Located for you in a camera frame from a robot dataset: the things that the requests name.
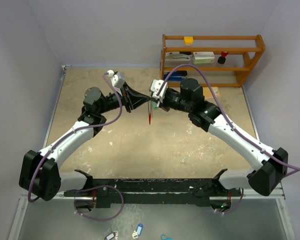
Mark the blue black stapler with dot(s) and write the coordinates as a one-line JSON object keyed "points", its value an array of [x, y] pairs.
{"points": [[178, 76]]}

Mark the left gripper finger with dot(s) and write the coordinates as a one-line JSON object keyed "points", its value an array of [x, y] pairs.
{"points": [[137, 95], [136, 103]]}

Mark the red handled key organizer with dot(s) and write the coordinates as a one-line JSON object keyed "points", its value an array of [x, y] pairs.
{"points": [[149, 111]]}

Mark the blue hook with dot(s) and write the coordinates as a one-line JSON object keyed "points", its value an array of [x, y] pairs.
{"points": [[164, 237]]}

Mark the red black stamp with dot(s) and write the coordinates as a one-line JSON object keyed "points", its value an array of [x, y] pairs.
{"points": [[222, 58]]}

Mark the black tagged key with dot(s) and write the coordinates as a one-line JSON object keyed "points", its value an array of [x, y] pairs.
{"points": [[114, 235]]}

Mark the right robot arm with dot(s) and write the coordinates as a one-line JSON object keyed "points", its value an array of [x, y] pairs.
{"points": [[267, 165]]}

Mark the yellow lidded container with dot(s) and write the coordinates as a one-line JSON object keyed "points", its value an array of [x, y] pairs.
{"points": [[188, 40]]}

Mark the black base frame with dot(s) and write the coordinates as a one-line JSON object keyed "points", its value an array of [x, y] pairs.
{"points": [[201, 192]]}

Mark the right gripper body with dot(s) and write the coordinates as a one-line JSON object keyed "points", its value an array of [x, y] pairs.
{"points": [[168, 101]]}

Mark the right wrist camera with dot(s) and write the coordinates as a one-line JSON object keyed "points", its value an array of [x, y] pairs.
{"points": [[157, 86]]}

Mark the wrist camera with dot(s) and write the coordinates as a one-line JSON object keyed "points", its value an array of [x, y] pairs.
{"points": [[117, 79], [157, 86]]}

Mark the wooden shelf rack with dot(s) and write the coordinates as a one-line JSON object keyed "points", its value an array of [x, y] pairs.
{"points": [[234, 54]]}

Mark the grey stapler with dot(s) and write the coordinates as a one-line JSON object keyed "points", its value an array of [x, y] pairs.
{"points": [[176, 56]]}

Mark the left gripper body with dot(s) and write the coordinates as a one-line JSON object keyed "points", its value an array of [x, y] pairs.
{"points": [[126, 101]]}

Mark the blue tagged key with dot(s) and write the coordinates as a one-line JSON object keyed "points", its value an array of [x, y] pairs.
{"points": [[137, 231]]}

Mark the white red box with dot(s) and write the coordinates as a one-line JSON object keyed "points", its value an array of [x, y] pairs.
{"points": [[203, 57]]}

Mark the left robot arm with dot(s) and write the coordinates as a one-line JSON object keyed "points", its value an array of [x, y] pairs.
{"points": [[40, 172]]}

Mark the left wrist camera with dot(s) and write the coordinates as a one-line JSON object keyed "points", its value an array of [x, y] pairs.
{"points": [[117, 79]]}

